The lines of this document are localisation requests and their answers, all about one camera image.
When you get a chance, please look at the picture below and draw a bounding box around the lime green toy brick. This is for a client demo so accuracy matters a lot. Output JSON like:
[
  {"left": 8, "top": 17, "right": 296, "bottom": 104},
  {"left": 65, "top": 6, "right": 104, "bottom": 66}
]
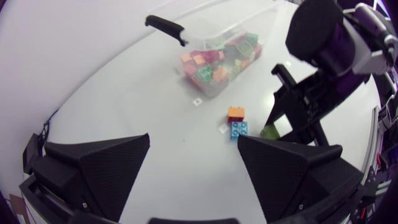
[{"left": 260, "top": 123, "right": 281, "bottom": 141}]

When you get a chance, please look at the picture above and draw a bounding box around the black cable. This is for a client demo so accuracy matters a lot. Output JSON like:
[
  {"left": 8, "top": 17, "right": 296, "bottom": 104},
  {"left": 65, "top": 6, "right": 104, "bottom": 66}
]
[{"left": 39, "top": 108, "right": 60, "bottom": 149}]

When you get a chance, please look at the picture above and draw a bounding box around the pile of toy bricks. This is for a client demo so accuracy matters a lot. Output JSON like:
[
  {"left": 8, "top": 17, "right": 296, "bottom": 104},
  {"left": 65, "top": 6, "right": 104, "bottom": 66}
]
[{"left": 179, "top": 30, "right": 264, "bottom": 96}]

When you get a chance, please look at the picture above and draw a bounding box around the blue toy brick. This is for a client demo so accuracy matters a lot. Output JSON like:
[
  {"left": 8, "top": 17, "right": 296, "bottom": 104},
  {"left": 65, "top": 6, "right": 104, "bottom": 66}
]
[{"left": 230, "top": 121, "right": 249, "bottom": 141}]

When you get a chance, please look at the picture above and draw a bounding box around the orange toy brick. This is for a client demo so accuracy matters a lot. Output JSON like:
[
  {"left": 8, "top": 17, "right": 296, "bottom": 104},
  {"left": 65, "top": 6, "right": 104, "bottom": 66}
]
[
  {"left": 227, "top": 106, "right": 245, "bottom": 118},
  {"left": 192, "top": 54, "right": 208, "bottom": 67},
  {"left": 212, "top": 65, "right": 231, "bottom": 83}
]

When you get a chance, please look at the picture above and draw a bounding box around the clear plastic container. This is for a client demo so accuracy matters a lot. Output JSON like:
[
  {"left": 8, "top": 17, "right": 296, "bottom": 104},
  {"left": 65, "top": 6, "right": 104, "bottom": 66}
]
[{"left": 145, "top": 0, "right": 282, "bottom": 98}]

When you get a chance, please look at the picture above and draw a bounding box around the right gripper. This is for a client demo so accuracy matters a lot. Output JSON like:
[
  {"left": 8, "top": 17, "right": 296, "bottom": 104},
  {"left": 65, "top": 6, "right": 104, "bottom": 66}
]
[{"left": 263, "top": 63, "right": 369, "bottom": 146}]

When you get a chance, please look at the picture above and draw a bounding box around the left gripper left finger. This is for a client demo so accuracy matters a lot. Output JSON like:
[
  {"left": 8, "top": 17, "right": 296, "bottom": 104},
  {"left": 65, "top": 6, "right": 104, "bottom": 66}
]
[{"left": 30, "top": 133, "right": 150, "bottom": 223}]

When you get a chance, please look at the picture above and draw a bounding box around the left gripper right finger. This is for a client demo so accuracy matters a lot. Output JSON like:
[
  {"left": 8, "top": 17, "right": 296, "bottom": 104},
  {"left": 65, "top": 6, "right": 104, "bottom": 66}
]
[{"left": 237, "top": 134, "right": 364, "bottom": 223}]

